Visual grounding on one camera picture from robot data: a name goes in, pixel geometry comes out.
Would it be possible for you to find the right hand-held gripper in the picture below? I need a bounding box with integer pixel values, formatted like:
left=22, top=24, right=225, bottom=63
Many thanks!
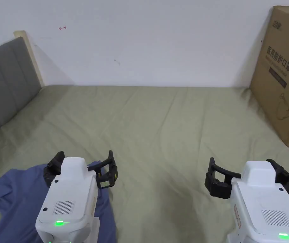
left=205, top=157, right=289, bottom=243

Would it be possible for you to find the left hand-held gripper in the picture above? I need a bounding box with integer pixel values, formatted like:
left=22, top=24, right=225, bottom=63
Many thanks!
left=35, top=150, right=119, bottom=243

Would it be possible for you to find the blue shirt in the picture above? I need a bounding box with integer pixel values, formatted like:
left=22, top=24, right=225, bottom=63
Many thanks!
left=0, top=160, right=117, bottom=243

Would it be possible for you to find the bed with pale green sheet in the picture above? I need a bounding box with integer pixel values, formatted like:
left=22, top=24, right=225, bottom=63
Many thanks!
left=0, top=84, right=289, bottom=243

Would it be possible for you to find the large brown cardboard carton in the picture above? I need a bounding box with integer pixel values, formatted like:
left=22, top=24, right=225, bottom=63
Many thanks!
left=250, top=5, right=289, bottom=147

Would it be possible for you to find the grey padded headboard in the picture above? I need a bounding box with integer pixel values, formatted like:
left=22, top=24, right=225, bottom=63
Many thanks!
left=0, top=31, right=44, bottom=142

